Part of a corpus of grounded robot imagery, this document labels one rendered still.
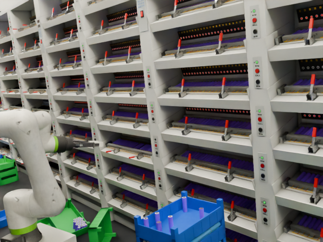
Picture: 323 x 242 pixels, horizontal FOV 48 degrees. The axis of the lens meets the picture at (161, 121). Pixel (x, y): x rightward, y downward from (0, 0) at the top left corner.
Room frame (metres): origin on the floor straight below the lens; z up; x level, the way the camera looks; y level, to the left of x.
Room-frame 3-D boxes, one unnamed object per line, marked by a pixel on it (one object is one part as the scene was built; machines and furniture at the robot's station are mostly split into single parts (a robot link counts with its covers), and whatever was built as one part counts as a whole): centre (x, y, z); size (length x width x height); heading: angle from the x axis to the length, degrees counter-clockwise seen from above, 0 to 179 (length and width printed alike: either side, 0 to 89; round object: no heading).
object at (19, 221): (1.61, 0.69, 0.49); 0.16 x 0.13 x 0.19; 77
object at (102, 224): (2.12, 0.43, 0.10); 0.30 x 0.08 x 0.20; 173
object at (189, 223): (1.31, -0.04, 0.52); 0.30 x 0.20 x 0.08; 137
